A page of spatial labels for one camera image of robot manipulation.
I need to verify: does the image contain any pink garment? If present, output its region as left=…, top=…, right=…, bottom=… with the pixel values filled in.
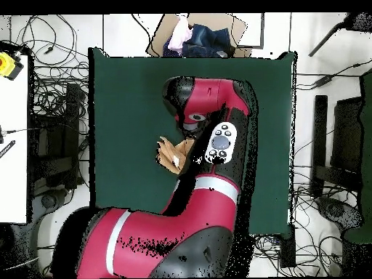
left=167, top=13, right=193, bottom=55

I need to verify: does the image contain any black chair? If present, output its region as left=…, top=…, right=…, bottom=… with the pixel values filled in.
left=310, top=94, right=365, bottom=199

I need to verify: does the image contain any black stand frame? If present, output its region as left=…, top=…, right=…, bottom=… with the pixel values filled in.
left=33, top=83, right=83, bottom=191

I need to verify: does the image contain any yellow emergency stop box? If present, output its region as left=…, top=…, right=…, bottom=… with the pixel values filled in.
left=0, top=51, right=25, bottom=81

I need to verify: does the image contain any blue denim garment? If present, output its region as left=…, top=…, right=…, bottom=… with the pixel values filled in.
left=162, top=24, right=234, bottom=58

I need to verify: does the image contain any brown cardboard box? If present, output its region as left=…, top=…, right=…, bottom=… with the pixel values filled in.
left=145, top=12, right=254, bottom=58

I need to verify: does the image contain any orange-brown terry towel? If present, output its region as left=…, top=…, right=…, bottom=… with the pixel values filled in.
left=155, top=135, right=195, bottom=176

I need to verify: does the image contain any white side table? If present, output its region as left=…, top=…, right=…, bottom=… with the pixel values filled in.
left=0, top=54, right=30, bottom=225

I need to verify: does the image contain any dark green table cloth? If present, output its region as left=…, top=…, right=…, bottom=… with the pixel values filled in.
left=88, top=47, right=298, bottom=236

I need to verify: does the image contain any black cable tangle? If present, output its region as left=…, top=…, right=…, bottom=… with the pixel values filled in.
left=251, top=171, right=351, bottom=278
left=15, top=14, right=90, bottom=188

